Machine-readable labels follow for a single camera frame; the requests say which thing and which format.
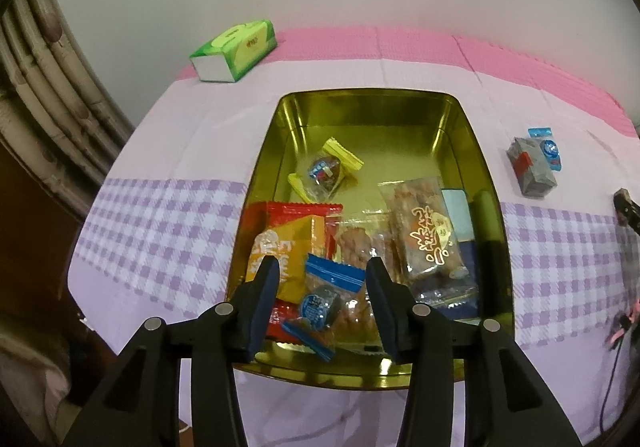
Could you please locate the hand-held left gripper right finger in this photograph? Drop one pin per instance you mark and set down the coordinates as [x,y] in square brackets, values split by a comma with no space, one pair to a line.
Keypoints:
[382,307]

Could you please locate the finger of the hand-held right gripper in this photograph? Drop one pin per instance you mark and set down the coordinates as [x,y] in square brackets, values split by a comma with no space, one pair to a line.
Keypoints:
[627,209]

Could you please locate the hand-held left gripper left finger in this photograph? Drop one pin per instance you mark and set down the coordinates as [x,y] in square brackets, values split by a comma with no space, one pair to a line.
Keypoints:
[260,307]

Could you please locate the blue candy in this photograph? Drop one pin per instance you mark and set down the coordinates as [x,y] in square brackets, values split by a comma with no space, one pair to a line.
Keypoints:
[550,147]
[320,307]

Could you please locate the brown tin with gold inside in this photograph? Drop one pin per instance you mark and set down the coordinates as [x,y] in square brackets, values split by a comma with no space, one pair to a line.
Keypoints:
[370,127]

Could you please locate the orange snack packet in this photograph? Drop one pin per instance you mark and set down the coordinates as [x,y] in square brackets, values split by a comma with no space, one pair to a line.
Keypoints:
[295,247]

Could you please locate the clear packet of round cookies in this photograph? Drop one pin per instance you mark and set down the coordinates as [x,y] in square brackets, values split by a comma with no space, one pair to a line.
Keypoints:
[352,242]

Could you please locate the clear packet with orange print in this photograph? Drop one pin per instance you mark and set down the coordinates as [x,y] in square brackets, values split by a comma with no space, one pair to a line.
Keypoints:
[425,232]

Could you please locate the red snack packet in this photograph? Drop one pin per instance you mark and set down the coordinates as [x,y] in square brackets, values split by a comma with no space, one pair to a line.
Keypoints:
[290,212]

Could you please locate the grey snack packet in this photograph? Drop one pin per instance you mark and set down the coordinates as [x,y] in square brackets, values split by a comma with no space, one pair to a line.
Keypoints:
[532,172]

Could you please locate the blue snack packet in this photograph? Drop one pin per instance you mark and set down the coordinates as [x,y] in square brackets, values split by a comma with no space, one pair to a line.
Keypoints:
[457,217]

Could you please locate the yellow wrapped candy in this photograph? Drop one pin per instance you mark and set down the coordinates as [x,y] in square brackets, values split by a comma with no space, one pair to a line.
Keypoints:
[325,172]

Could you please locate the purple checked pink tablecloth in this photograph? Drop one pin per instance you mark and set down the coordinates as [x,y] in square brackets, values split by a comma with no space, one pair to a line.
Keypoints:
[175,127]

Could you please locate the beige cloth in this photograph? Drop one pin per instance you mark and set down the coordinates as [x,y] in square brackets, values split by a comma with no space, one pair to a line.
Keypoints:
[25,367]

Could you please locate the brown wooden door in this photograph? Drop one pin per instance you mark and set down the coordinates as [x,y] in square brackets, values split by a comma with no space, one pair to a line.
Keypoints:
[30,227]

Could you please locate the green tissue box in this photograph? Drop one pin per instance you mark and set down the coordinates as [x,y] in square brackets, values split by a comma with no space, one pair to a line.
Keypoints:
[235,47]

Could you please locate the beige patterned curtain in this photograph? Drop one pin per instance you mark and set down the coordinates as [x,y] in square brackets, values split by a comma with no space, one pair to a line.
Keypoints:
[50,77]

